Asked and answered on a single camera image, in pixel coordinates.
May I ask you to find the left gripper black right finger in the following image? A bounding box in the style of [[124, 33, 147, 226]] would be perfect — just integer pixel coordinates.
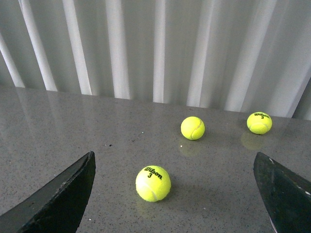
[[253, 152, 311, 233]]

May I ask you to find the white pleated curtain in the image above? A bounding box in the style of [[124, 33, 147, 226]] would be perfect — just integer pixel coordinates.
[[0, 0, 311, 119]]

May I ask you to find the tennis ball Wilson back centre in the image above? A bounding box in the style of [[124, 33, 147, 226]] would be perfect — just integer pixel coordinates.
[[246, 112, 273, 135]]

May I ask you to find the tennis ball front left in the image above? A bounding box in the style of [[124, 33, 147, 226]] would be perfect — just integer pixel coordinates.
[[136, 165, 172, 202]]

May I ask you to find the tennis ball plain back left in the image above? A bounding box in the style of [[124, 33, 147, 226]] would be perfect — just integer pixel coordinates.
[[180, 116, 205, 140]]

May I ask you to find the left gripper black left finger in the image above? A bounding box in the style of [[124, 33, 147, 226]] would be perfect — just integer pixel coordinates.
[[0, 151, 96, 233]]

